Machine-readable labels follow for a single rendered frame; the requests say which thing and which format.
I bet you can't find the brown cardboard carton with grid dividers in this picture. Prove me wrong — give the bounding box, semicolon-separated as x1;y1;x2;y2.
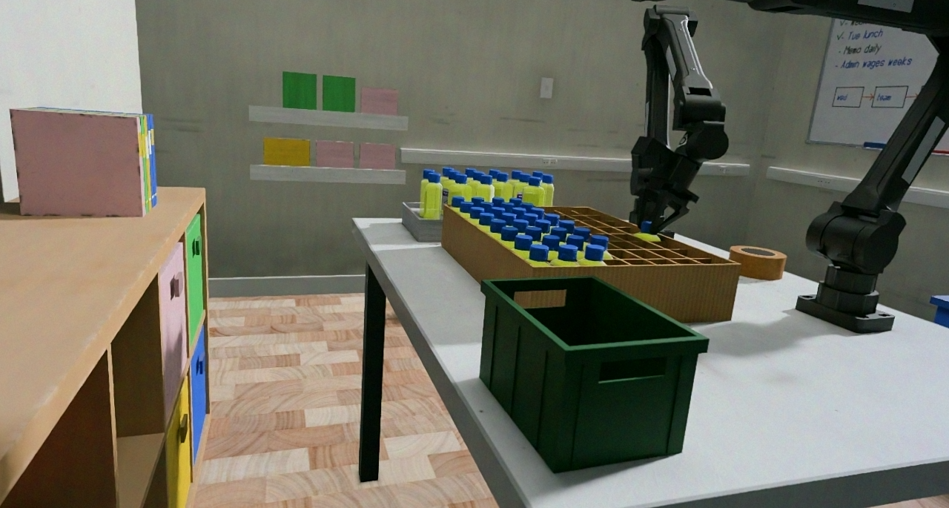
441;205;741;323

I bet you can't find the dark green plastic crate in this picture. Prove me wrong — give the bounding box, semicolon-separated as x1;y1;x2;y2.
479;276;710;474

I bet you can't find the brown roll of packing tape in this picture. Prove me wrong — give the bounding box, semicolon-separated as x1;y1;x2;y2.
728;245;787;280

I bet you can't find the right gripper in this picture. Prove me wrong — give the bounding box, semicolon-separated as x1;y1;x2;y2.
637;162;700;235

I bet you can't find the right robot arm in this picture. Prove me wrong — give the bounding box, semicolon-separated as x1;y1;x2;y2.
630;4;729;197

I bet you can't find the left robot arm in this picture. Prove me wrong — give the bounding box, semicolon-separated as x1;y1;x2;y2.
728;0;949;329

